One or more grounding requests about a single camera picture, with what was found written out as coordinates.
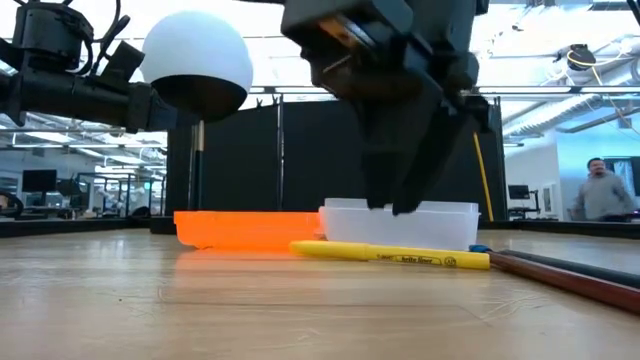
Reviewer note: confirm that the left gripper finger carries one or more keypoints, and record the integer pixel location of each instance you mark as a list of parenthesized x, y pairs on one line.
[(170, 112)]

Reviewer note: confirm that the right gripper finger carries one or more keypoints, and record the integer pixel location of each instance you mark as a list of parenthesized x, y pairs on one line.
[(380, 165), (425, 165)]

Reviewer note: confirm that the yellow highlighter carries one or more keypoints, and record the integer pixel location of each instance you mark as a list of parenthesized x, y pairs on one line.
[(390, 255)]

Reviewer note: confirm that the brown pencil with blue eraser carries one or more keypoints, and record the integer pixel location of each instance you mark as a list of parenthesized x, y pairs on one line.
[(575, 285)]

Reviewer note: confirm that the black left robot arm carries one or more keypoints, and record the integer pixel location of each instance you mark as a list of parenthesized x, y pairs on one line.
[(50, 35)]

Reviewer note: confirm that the clear plastic supply box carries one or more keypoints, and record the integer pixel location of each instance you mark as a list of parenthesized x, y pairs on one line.
[(440, 227)]

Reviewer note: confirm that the orange plastic box lid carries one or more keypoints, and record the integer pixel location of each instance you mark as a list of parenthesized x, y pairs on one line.
[(245, 230)]

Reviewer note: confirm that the black fabric partition panel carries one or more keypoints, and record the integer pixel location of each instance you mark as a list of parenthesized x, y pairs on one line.
[(240, 160), (320, 150), (460, 185)]

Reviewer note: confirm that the white globe lamp on pole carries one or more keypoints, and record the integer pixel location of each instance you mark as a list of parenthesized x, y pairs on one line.
[(195, 50)]

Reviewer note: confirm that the small black computer monitor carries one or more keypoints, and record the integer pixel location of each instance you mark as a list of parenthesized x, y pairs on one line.
[(518, 192)]

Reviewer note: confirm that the person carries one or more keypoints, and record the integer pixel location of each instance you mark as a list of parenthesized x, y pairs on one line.
[(602, 195)]

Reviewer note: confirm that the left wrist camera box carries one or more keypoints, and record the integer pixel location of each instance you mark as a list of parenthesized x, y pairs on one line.
[(122, 62)]

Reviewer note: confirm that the metal frame crossbeam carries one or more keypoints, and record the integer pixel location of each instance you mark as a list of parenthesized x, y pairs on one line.
[(525, 90)]

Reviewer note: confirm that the dark door frame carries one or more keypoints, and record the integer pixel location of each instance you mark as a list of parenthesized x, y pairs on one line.
[(635, 170)]

